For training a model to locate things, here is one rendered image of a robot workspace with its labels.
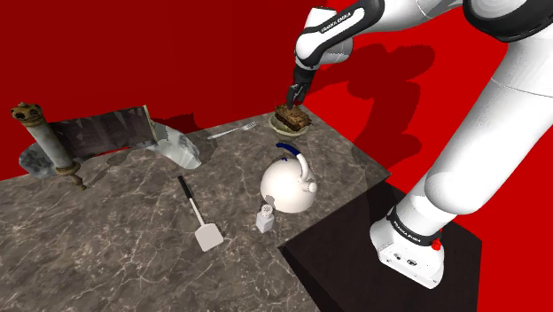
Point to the silver fork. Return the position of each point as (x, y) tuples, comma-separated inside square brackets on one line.
[(233, 130)]

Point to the dark robot stand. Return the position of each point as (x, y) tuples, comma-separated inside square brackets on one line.
[(371, 276)]

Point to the open paper scroll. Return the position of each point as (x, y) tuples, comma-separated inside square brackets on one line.
[(86, 136)]

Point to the olive green bowl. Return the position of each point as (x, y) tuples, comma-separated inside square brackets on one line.
[(281, 128)]

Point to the white salt shaker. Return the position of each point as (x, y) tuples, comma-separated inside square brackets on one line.
[(264, 219)]

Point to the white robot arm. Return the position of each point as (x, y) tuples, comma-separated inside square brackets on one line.
[(466, 142)]

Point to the brown toy tank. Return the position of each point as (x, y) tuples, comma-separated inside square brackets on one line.
[(293, 116)]

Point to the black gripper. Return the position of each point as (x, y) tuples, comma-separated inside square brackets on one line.
[(302, 79)]

